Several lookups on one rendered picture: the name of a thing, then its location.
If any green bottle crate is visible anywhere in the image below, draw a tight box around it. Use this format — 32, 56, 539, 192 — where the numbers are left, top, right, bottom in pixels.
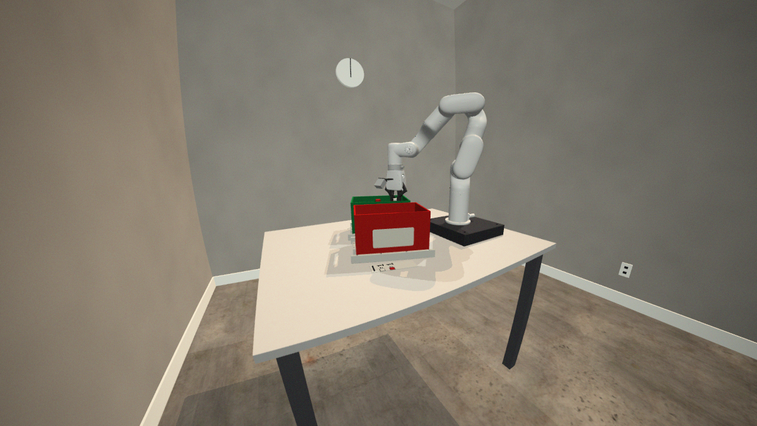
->
351, 195, 410, 234

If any red crate with dividers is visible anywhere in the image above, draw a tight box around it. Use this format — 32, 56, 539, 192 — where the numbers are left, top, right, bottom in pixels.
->
354, 202, 431, 255

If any white paper strip with printed marks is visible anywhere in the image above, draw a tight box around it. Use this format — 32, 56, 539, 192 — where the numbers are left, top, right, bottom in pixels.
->
369, 260, 418, 273

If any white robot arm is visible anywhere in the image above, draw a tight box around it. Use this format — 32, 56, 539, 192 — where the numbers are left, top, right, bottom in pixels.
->
387, 92, 487, 225

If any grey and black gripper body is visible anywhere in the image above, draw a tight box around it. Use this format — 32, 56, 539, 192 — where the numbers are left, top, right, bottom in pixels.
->
386, 170, 406, 191

